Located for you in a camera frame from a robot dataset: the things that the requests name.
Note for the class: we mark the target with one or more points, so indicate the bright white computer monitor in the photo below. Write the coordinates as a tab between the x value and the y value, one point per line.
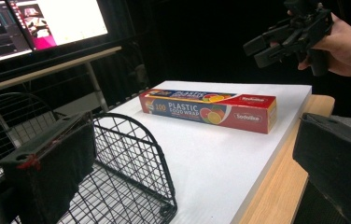
71	18

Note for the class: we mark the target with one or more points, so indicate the white board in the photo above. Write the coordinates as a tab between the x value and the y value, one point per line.
214	165

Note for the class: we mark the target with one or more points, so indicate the red and blue plastic wrap box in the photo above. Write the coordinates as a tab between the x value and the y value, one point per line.
207	109

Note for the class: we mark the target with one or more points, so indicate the wooden monitor shelf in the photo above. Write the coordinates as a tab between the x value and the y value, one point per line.
49	70

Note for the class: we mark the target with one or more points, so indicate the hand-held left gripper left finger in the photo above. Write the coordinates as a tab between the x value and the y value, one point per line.
52	161

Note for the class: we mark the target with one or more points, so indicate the metal shelf leg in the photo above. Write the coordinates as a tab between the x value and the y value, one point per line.
97	88

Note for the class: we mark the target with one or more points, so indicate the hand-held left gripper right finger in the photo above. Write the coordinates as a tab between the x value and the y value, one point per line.
338	155

